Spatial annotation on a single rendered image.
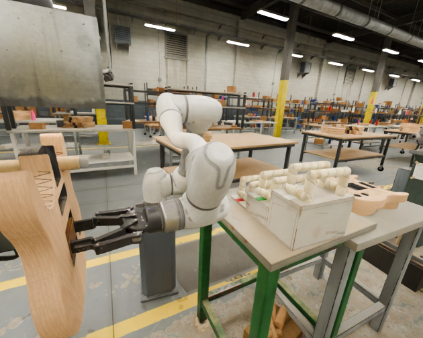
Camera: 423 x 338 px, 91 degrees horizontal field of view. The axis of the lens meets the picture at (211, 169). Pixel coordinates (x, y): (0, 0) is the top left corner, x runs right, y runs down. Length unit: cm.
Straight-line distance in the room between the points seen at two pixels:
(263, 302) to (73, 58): 85
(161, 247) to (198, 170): 115
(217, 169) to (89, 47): 31
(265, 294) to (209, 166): 54
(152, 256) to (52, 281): 117
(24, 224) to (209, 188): 32
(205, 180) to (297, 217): 39
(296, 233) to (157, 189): 91
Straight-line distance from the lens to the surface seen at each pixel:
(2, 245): 96
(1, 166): 63
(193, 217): 58
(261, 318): 93
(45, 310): 50
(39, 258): 46
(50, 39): 44
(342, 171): 84
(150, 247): 156
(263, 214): 90
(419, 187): 247
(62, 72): 44
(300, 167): 81
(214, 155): 45
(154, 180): 138
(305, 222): 79
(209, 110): 102
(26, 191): 37
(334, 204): 86
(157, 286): 179
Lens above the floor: 140
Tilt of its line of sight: 17 degrees down
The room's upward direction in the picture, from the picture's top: 3 degrees clockwise
